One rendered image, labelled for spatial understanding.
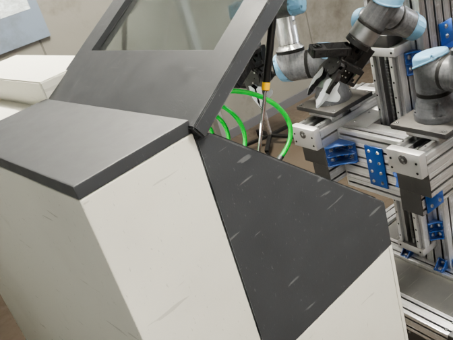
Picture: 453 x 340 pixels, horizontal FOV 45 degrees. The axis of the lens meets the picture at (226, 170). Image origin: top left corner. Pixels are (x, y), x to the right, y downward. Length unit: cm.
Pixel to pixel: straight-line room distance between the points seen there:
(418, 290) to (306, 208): 118
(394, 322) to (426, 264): 71
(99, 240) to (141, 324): 22
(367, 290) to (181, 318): 71
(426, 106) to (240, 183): 88
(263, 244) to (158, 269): 30
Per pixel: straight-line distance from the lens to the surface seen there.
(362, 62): 160
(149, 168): 110
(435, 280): 259
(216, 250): 125
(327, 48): 155
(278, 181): 135
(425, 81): 192
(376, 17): 154
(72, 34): 424
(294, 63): 226
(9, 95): 204
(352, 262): 167
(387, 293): 188
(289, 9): 188
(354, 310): 175
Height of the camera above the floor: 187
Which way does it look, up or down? 25 degrees down
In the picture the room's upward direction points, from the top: 17 degrees counter-clockwise
